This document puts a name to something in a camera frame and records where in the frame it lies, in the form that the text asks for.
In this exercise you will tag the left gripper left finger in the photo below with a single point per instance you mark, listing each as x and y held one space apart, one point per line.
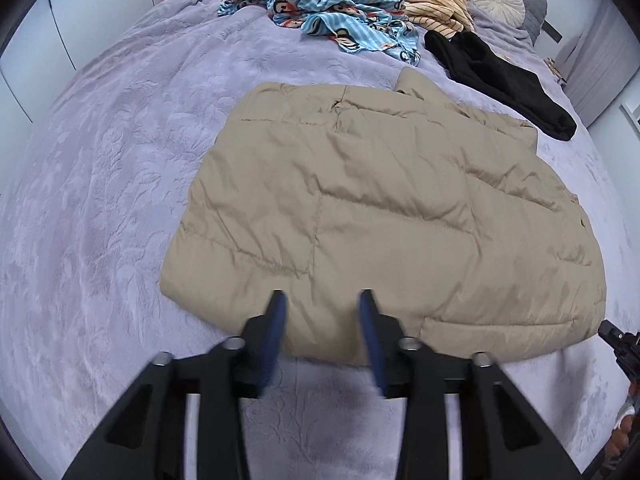
182 414

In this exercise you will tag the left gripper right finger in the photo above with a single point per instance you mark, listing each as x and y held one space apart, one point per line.
464 418

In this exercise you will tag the beige puffer jacket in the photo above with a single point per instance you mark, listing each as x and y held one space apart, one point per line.
444 211

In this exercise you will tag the person's right hand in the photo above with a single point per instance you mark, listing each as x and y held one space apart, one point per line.
620 437

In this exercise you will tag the lavender plush bed blanket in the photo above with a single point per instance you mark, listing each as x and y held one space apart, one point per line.
100 190

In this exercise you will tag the black garment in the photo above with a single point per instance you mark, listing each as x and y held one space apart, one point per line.
469 60

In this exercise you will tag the grey curtain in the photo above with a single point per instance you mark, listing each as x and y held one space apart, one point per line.
598 64

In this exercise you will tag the blue monkey print garment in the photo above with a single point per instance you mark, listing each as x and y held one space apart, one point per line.
354 25

